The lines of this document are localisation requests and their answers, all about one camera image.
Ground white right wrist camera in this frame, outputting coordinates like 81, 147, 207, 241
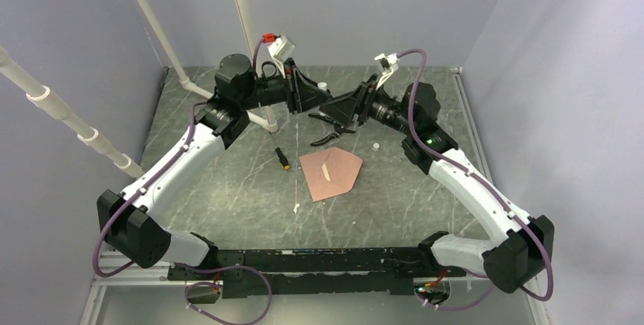
374, 53, 399, 90

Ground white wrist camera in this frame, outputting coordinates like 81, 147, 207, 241
374, 53, 399, 90
262, 33, 295, 72

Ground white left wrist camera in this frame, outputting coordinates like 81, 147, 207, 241
262, 33, 295, 72

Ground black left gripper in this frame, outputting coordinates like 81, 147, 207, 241
239, 58, 333, 115

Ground cream lined letter paper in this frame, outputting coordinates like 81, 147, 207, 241
321, 163, 331, 181

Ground pink paper envelope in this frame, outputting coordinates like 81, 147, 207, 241
299, 147, 363, 202

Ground white pvc pipe frame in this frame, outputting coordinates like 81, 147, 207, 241
1, 0, 252, 178

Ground aluminium extrusion frame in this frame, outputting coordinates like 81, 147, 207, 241
79, 251, 552, 325

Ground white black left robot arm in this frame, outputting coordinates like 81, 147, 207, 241
93, 53, 332, 279

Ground black handled pliers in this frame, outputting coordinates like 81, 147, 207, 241
307, 112, 357, 148

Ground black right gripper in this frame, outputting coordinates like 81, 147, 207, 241
320, 74, 416, 136

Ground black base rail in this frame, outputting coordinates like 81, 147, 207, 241
168, 247, 465, 299

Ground black yellow screwdriver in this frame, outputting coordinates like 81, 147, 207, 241
269, 132, 290, 170

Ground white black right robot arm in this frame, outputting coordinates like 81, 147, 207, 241
320, 77, 554, 301

